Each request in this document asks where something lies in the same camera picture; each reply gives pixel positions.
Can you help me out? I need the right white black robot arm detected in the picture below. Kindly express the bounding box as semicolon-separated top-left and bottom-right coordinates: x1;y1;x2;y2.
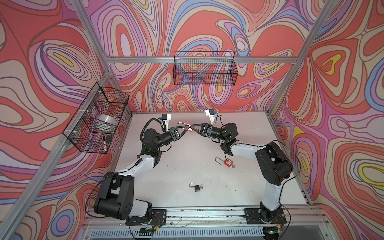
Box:
191;123;293;223

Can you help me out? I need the back black wire basket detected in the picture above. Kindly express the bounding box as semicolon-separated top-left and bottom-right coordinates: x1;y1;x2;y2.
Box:
173;50;239;86

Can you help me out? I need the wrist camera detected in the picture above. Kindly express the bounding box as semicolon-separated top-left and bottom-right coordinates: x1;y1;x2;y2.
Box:
161;113;172;122
205;109;218;125

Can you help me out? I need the red padlock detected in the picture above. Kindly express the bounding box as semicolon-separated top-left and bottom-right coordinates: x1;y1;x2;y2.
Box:
215;157;234;168
177;122;193;132

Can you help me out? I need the left black wire basket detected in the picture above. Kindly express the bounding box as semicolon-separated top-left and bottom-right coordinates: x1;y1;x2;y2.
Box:
63;83;130;154

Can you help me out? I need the white tape roll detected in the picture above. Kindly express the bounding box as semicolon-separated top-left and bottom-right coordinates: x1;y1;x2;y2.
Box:
97;114;118;126

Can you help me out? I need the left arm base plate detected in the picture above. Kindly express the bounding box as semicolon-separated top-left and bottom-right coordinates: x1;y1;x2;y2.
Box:
126;209;167;227

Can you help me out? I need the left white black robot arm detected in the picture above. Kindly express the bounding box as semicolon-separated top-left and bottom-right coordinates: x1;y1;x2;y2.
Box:
94;118;190;225

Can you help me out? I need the black wire basket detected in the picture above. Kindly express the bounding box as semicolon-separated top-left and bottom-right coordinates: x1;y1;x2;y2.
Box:
63;83;130;154
173;50;239;86

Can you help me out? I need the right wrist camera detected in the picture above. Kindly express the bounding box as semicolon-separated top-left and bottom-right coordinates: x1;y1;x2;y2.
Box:
205;109;218;125

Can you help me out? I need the small black padlock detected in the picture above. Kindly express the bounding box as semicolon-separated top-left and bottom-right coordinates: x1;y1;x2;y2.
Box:
189;183;204;192

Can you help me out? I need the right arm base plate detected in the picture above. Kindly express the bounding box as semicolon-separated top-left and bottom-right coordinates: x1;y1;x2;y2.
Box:
240;206;287;225

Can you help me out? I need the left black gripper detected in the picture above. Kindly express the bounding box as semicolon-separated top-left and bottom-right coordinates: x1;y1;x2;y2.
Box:
153;128;189;152

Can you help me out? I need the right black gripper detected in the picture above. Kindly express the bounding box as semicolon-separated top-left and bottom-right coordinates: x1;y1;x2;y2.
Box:
189;123;228;141

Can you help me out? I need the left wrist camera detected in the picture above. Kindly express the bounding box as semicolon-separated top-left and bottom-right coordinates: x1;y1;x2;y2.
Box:
161;113;172;122

